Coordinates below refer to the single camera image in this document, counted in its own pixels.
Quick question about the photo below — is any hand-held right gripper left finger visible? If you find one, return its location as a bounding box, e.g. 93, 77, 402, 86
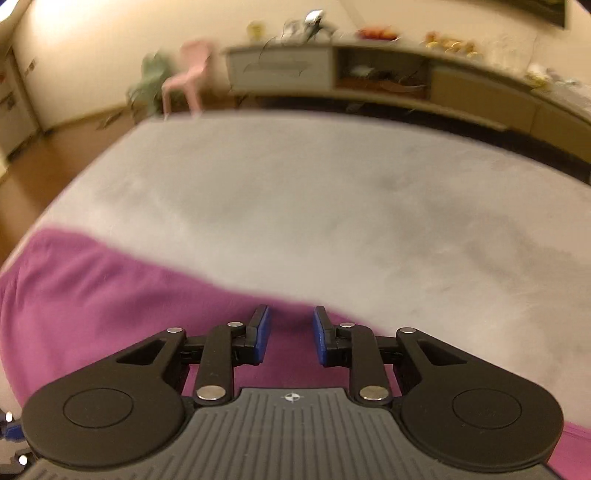
111, 305, 271, 407

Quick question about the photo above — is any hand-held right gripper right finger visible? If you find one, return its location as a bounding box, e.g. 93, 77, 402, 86
313, 305, 468, 407

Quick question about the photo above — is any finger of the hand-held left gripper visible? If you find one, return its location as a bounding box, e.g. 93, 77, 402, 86
0, 411, 22, 442

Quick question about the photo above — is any purple garment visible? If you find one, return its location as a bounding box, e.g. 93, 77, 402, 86
0, 228, 591, 480

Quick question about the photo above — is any dark clutter in sideboard shelf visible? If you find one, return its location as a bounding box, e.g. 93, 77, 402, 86
345, 64, 426, 92

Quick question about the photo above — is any long low sideboard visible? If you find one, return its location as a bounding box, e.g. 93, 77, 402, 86
223, 38, 591, 182

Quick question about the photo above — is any pink plastic chair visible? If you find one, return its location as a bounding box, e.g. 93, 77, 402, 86
161, 40, 216, 119

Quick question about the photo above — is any green potted plant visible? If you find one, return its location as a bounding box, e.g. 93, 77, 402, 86
126, 51, 174, 117

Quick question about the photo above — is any red fruit plate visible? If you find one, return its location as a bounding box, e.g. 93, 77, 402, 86
355, 28, 400, 42

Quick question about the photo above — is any white cabinet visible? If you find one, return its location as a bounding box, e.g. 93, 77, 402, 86
0, 44, 41, 160

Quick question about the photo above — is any yellow-green tissue box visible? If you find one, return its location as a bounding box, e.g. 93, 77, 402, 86
526, 64, 553, 86

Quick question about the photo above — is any dark framed wall picture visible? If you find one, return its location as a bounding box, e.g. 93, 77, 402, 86
502, 0, 570, 28

